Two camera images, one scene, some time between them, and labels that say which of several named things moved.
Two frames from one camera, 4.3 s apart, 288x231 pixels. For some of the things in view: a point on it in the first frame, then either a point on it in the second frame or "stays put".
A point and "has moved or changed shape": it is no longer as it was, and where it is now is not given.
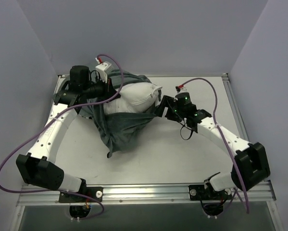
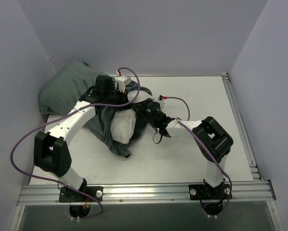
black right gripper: [166, 107] → [139, 106]
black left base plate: [94, 192] stays put
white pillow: [137, 97] has moved or changed shape
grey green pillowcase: [123, 131] → [66, 86]
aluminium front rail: [155, 194] stays put
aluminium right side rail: [235, 108] stays put
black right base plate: [202, 192] stays put
